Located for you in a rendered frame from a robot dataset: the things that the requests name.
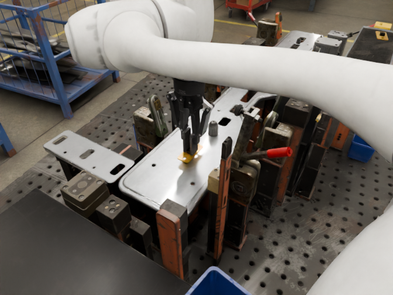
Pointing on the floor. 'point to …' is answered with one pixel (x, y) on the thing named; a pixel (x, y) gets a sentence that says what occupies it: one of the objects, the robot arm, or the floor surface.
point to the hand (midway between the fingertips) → (190, 141)
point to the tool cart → (246, 6)
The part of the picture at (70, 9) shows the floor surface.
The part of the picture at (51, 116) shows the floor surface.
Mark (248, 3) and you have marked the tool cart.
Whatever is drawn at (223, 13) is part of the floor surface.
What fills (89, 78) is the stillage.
